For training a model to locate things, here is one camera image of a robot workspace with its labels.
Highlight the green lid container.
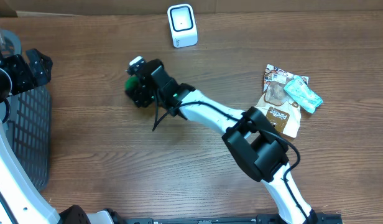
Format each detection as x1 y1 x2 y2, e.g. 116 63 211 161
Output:
124 76 139 98

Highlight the beige snack pouch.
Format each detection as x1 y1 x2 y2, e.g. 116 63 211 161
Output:
255 64 302 138

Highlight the teal snack packet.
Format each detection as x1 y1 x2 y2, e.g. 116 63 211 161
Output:
284 77 323 114

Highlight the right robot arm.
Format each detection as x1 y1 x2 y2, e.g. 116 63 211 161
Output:
124 56 318 223

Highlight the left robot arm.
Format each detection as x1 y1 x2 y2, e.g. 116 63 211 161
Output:
0 30 114 224

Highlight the white barcode scanner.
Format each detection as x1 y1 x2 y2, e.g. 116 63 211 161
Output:
167 3 198 48

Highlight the grey plastic basket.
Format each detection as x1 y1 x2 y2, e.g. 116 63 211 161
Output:
0 29 53 191

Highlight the cardboard back panel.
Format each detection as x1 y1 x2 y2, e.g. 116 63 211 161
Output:
0 0 383 17

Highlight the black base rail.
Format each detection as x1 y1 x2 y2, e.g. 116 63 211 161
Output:
122 213 343 224

